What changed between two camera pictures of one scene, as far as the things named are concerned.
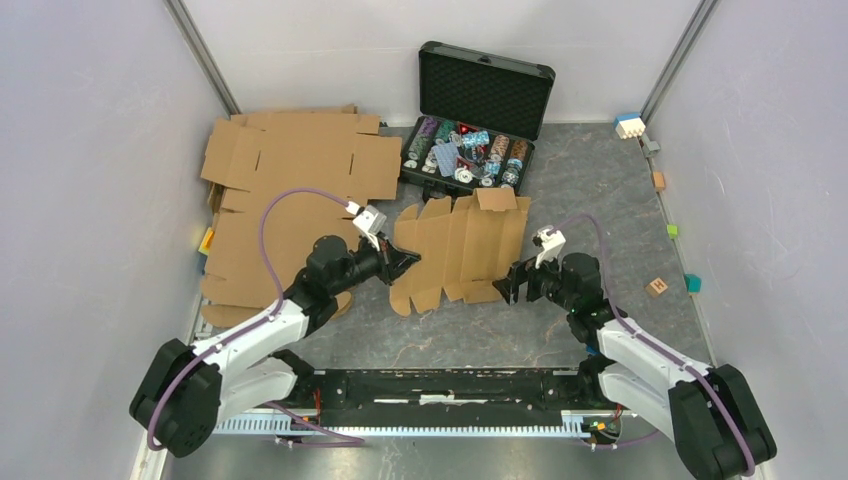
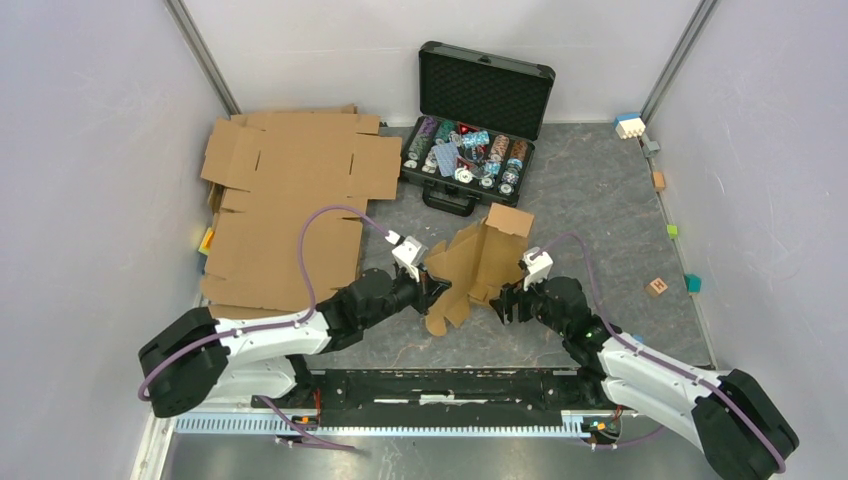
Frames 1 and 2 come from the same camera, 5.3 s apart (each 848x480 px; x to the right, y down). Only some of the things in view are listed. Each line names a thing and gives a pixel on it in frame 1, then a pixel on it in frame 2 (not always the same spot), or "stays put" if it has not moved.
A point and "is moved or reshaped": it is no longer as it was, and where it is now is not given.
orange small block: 658,179 stays put
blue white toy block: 629,125 stays put
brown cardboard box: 463,250 is moved or reshaped
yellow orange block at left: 206,243 stays put
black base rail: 450,399 stays put
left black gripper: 392,262 to 433,288
